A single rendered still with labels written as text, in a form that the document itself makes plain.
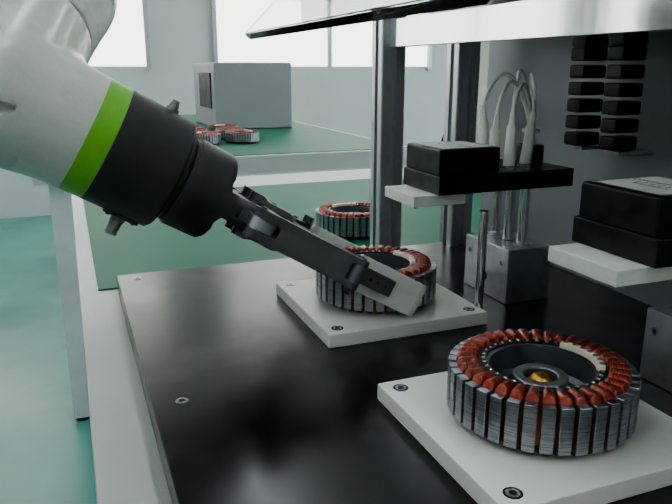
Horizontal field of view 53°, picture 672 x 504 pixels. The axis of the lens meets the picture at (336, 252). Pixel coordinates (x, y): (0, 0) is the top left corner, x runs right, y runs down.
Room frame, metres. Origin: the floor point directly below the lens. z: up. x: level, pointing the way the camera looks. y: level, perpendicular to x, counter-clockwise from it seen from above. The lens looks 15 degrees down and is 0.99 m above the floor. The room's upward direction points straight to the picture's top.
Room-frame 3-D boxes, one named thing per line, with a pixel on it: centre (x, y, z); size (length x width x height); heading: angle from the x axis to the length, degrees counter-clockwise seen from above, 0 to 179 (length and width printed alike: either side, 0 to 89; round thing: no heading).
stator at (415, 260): (0.61, -0.04, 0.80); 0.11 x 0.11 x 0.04
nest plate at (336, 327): (0.61, -0.04, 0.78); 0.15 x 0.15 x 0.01; 21
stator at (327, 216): (1.00, -0.02, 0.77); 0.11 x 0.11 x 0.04
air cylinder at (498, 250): (0.66, -0.17, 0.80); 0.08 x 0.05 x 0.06; 21
